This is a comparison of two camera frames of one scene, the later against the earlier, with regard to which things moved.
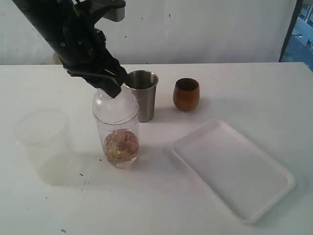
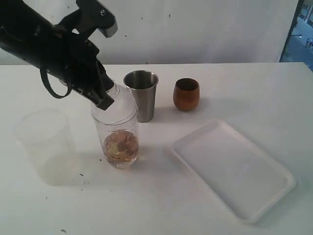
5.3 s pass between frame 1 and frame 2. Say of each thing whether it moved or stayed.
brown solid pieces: stayed
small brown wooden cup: stayed
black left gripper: moved
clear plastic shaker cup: stayed
